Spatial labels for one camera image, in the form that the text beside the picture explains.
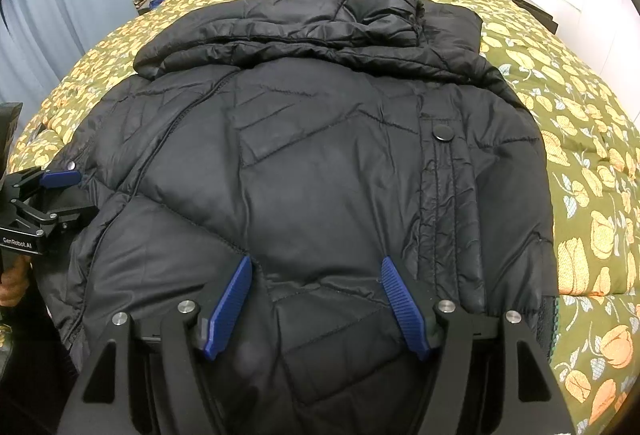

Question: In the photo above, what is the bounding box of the person's left hand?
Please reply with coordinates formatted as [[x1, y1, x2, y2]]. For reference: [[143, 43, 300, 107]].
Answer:
[[0, 257, 32, 309]]

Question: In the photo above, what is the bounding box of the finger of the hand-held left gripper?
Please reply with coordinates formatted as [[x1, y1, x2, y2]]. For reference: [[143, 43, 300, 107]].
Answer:
[[15, 201, 99, 237], [12, 166, 84, 197]]

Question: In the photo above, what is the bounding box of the green orange floral bedspread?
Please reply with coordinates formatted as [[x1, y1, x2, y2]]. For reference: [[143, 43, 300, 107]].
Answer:
[[10, 0, 640, 435]]

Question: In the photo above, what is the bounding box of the black puffer jacket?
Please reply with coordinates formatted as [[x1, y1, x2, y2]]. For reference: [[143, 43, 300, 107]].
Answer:
[[37, 0, 560, 435]]

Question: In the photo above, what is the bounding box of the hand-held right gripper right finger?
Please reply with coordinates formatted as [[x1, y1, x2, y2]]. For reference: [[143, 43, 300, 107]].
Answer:
[[380, 256, 577, 435]]

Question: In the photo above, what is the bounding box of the dark wooden nightstand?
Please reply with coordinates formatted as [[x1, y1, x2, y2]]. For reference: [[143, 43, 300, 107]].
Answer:
[[507, 0, 562, 35]]

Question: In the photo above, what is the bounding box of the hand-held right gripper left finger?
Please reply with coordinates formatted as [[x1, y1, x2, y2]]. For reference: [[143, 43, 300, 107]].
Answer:
[[65, 255, 254, 435]]

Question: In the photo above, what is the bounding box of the blue grey curtain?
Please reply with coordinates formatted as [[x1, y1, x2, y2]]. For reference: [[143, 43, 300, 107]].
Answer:
[[0, 0, 175, 108]]

